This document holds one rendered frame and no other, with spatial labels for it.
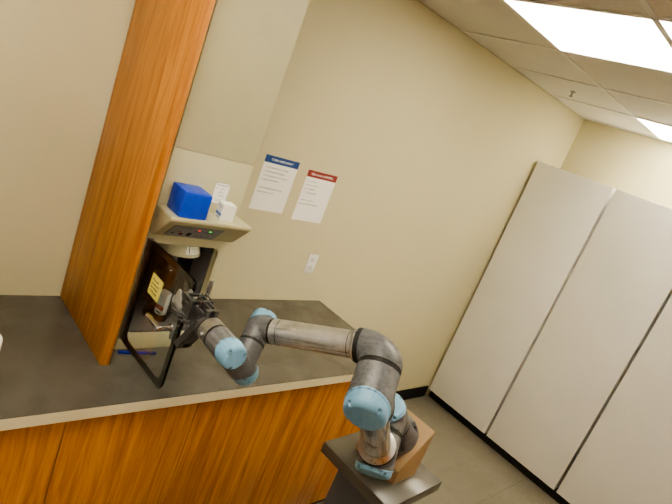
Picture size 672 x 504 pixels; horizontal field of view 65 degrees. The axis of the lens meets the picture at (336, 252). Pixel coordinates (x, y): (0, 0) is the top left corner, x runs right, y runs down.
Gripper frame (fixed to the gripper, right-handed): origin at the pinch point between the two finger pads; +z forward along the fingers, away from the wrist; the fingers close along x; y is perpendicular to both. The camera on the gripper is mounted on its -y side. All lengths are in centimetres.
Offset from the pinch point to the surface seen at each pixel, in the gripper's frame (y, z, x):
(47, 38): 57, 73, 30
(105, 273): -9.6, 35.3, 7.3
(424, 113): 85, 72, -164
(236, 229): 18.5, 18.5, -26.3
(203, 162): 37.1, 29.6, -12.5
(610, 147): 118, 43, -357
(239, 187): 31, 30, -30
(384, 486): -37, -59, -60
